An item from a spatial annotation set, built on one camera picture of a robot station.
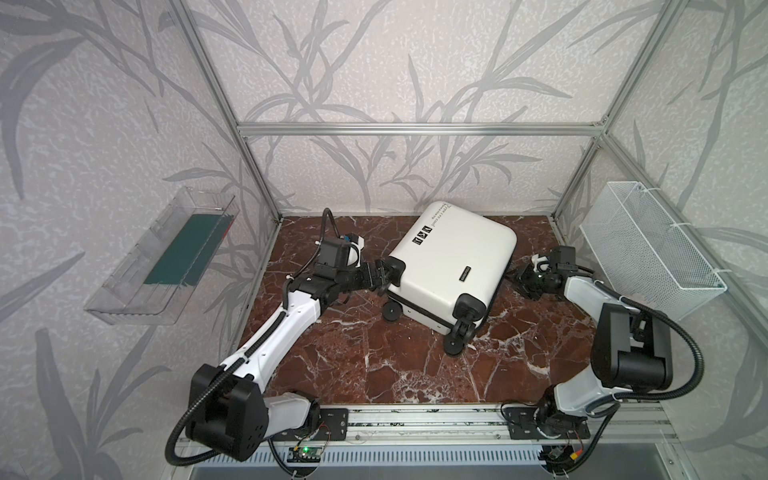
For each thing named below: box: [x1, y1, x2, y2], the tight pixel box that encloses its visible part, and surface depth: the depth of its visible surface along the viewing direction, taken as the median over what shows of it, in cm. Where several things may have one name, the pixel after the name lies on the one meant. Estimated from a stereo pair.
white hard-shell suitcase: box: [382, 201, 517, 355], surface depth 85 cm
